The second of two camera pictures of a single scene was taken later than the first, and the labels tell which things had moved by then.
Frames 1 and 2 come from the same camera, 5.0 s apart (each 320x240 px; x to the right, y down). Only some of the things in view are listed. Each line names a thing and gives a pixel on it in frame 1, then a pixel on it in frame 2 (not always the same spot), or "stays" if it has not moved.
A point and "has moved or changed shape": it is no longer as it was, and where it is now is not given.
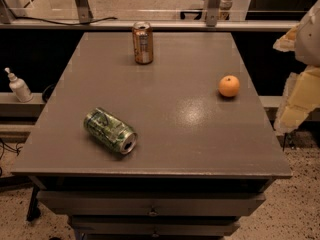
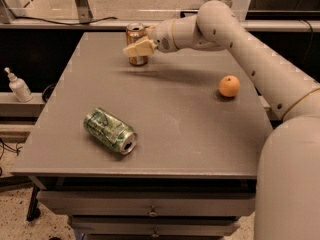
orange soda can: x=143 y=42 has moved or changed shape
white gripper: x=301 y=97 -> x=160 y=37
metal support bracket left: x=85 y=15 stays
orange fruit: x=229 y=86 stays
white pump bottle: x=19 y=87 stays
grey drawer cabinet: x=202 y=159 stays
